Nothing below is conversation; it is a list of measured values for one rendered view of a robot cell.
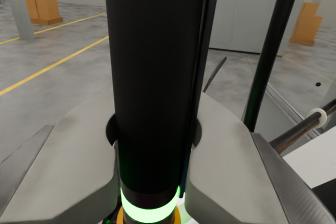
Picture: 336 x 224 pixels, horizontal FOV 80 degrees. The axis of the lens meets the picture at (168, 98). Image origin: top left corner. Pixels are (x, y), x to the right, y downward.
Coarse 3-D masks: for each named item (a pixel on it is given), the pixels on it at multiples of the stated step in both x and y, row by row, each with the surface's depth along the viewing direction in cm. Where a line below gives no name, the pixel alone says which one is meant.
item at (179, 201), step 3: (183, 195) 18; (177, 198) 18; (180, 198) 18; (183, 198) 18; (177, 201) 18; (180, 201) 18; (183, 201) 18; (177, 204) 17; (180, 204) 18; (192, 219) 16; (186, 222) 16; (189, 222) 16; (192, 222) 16; (195, 222) 16
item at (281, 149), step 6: (330, 114) 33; (318, 120) 31; (312, 126) 29; (300, 132) 28; (306, 132) 28; (294, 138) 26; (282, 144) 25; (288, 144) 26; (276, 150) 24; (282, 150) 25
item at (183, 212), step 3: (183, 204) 17; (180, 207) 17; (183, 207) 17; (180, 210) 17; (183, 210) 17; (180, 213) 17; (183, 213) 17; (186, 213) 17; (180, 216) 16; (183, 216) 16; (186, 216) 16; (189, 216) 17; (183, 219) 16; (186, 219) 16; (189, 219) 16; (183, 222) 16
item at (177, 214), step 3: (120, 207) 14; (177, 207) 14; (120, 210) 14; (177, 210) 14; (120, 213) 14; (177, 213) 14; (117, 216) 14; (120, 216) 13; (177, 216) 14; (117, 219) 13; (120, 219) 13; (177, 219) 14; (117, 222) 13; (120, 222) 13; (174, 222) 13; (177, 222) 13
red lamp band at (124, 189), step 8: (120, 176) 10; (120, 184) 11; (176, 184) 11; (128, 192) 10; (136, 192) 10; (160, 192) 10; (168, 192) 10; (128, 200) 11; (136, 200) 10; (144, 200) 10; (152, 200) 10; (160, 200) 10; (168, 200) 11
